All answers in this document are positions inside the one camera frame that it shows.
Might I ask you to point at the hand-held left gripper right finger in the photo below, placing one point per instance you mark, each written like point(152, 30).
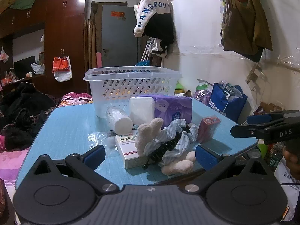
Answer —
point(206, 157)

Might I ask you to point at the brown hanging bag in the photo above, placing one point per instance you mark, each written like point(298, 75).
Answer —
point(243, 25)

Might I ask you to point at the white medicine box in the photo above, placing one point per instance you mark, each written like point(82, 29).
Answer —
point(127, 148)

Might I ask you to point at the green bottle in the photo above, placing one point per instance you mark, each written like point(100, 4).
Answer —
point(276, 155)

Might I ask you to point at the purple tissue pack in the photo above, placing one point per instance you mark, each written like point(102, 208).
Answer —
point(173, 109)

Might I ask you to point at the orange plastic bag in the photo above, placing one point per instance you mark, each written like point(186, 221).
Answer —
point(59, 64)

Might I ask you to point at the black hanging garment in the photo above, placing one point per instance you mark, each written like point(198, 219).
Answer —
point(161, 28)

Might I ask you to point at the wooden sticks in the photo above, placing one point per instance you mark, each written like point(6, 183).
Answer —
point(92, 35)

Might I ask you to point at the small hanging plastic bag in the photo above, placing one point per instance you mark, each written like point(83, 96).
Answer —
point(3, 55)

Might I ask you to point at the clear plastic bag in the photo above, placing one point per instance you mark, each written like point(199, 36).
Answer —
point(105, 140)

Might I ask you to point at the clear plastic perforated basket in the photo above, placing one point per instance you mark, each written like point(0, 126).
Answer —
point(131, 84)

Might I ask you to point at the grey door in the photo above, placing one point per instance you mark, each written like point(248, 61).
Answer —
point(117, 39)

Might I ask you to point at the pile of dark clothes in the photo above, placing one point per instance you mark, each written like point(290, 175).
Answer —
point(25, 105)

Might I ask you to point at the blue tote bag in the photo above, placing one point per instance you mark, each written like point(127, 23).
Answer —
point(220, 103)

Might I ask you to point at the white plush toy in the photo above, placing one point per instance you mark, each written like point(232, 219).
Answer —
point(145, 133)

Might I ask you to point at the dark monitor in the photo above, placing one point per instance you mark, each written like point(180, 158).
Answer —
point(23, 66)

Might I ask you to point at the white hanging plastic bag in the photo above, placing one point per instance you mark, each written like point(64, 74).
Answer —
point(62, 76)

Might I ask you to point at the white cotton roll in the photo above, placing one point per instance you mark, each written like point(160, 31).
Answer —
point(120, 121)

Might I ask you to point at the purple packet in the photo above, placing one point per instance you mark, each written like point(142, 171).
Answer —
point(202, 96)

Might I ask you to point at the wall socket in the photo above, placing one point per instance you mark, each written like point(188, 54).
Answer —
point(254, 72)

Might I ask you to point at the pink blanket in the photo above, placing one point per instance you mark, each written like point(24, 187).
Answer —
point(11, 161)

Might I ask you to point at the red small box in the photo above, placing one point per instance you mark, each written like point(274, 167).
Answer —
point(208, 129)

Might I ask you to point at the floral blanket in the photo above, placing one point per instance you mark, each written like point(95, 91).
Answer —
point(75, 98)

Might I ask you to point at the blue striped scrunchie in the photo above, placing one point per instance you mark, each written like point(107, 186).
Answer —
point(170, 133)

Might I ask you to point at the white hanging hoodie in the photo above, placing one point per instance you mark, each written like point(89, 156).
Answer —
point(150, 3)

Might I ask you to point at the brown wooden wardrobe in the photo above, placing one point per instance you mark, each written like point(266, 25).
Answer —
point(68, 28)

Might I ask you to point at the white paper bag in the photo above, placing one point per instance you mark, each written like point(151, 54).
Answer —
point(289, 185)

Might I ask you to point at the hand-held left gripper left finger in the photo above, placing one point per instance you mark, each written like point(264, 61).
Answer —
point(95, 157)

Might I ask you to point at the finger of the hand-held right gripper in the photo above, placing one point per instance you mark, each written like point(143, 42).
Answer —
point(243, 130)
point(257, 118)

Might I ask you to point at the white tissue pack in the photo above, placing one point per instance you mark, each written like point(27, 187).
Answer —
point(141, 110)

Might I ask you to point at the white crumpled plastic bag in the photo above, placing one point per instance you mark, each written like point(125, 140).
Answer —
point(38, 68)

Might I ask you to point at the clear plastic bottle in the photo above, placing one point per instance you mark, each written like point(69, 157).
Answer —
point(232, 90)

